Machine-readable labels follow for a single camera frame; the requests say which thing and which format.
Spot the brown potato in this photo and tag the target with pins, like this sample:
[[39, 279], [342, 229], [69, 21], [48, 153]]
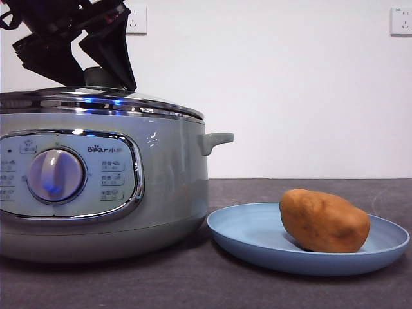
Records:
[[322, 222]]

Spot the pale green electric steamer pot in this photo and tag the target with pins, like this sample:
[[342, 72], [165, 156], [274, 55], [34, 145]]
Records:
[[170, 180]]

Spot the white wall socket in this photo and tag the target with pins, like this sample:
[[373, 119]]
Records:
[[402, 22], [139, 20]]

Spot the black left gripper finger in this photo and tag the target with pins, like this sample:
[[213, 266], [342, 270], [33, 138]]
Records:
[[112, 51], [48, 54]]

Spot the blue round plate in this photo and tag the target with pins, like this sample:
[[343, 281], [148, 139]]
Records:
[[251, 238]]

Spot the glass lid with green knob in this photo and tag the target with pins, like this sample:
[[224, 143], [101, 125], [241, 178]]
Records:
[[154, 104]]

